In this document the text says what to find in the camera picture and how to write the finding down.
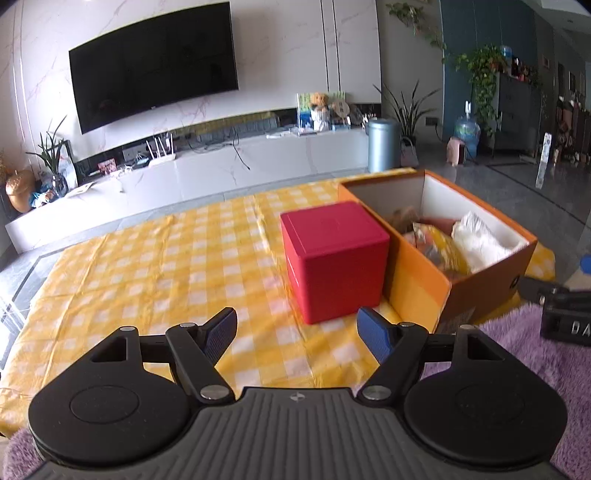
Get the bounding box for long-leaf plant in woven basket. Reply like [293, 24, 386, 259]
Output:
[373, 80, 439, 168]

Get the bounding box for pink space heater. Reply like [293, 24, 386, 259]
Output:
[447, 137, 467, 166]

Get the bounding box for yellow cleaning cloth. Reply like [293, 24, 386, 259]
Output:
[413, 223, 472, 278]

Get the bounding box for grey cabinet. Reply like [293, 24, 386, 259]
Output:
[496, 74, 546, 155]

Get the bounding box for white marble television console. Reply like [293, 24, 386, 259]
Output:
[4, 127, 384, 252]

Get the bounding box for green picture board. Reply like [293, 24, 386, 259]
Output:
[297, 91, 347, 132]

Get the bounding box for silver trash can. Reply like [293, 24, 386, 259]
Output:
[367, 117, 402, 174]

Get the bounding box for teddy bear in white basket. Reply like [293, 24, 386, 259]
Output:
[309, 92, 331, 131]

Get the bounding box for white antenna router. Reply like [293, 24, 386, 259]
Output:
[147, 132, 177, 168]

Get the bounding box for green plant in glass vase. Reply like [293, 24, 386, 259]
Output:
[26, 115, 70, 197]

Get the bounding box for yellow checked tablecloth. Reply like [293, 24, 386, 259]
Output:
[0, 168, 559, 437]

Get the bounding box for red square box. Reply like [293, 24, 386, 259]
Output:
[280, 202, 391, 325]

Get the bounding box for white terry cloth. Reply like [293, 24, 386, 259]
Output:
[451, 211, 515, 271]

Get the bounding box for brown fluffy towel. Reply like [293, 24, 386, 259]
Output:
[392, 208, 422, 232]

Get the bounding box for blue snack packets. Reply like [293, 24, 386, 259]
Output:
[30, 182, 56, 206]

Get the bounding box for hanging vine plant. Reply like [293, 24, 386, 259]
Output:
[385, 2, 446, 49]

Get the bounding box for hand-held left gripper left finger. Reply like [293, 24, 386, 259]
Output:
[88, 307, 238, 407]

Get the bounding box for orange cardboard box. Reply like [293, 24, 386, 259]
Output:
[338, 169, 539, 334]

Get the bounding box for trailing pothos plant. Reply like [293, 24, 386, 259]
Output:
[455, 45, 506, 137]

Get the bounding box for purple fluffy blanket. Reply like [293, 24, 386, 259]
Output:
[0, 302, 591, 480]

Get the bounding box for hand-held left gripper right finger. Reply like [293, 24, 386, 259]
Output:
[356, 306, 505, 402]

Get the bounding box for white leaning sign board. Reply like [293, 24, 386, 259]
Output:
[536, 132, 553, 188]

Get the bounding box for white paper bag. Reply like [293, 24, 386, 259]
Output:
[59, 154, 79, 188]

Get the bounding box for black wall television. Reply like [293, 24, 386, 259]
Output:
[69, 1, 239, 134]

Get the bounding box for black cables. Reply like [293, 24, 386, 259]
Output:
[187, 131, 252, 171]

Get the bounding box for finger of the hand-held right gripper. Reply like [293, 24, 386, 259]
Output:
[517, 276, 571, 306]

